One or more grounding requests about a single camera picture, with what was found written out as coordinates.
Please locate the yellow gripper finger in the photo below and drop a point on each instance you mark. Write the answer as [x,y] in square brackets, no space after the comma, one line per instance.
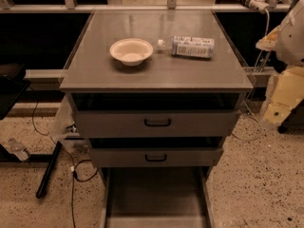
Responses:
[269,42]
[287,95]

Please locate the blue labelled plastic bottle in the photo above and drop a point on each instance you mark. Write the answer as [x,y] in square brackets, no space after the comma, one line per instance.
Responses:
[187,46]

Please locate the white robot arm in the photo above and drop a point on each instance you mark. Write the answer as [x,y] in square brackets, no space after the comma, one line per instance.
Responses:
[287,41]

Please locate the grey drawer cabinet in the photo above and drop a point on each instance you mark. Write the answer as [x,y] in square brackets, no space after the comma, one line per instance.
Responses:
[94,70]

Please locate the grey top drawer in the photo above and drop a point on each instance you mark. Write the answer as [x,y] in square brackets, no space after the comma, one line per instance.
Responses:
[147,115]

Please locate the grey drawer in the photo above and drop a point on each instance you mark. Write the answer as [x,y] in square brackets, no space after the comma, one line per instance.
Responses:
[147,115]
[161,197]
[155,152]

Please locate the grey bottom drawer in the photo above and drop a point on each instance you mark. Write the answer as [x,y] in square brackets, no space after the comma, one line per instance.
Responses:
[161,197]

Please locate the grey middle drawer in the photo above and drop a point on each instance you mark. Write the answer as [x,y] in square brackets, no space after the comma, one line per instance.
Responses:
[155,152]

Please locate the clear bottle on floor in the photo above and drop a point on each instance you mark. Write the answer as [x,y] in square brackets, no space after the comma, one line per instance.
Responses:
[18,149]

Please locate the white paper bowl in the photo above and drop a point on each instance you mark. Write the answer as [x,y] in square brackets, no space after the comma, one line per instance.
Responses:
[131,52]

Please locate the black table leg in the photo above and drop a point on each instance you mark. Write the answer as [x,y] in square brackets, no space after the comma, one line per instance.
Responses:
[42,189]

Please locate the black table at left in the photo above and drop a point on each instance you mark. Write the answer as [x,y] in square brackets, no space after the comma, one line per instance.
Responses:
[12,85]

